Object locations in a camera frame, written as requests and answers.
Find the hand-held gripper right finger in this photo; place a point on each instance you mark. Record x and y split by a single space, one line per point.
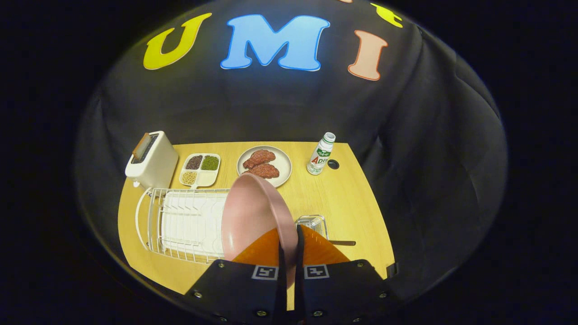
343 289

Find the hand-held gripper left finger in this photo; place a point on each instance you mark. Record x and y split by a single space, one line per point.
235 289

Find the pink plate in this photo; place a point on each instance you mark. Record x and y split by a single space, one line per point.
248 216

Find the white divided bean dish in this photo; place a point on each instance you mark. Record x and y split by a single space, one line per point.
203 178

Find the beige plate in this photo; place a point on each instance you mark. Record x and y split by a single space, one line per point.
283 162

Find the red meat patty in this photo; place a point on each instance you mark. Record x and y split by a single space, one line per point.
259 158
265 171

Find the white green-label drink bottle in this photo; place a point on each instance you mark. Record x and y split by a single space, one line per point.
319 155

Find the white toaster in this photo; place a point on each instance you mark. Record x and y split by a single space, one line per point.
158 167

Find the black backdrop cloth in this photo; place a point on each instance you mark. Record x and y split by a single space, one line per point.
406 135

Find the toast slice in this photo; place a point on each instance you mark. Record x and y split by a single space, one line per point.
141 145

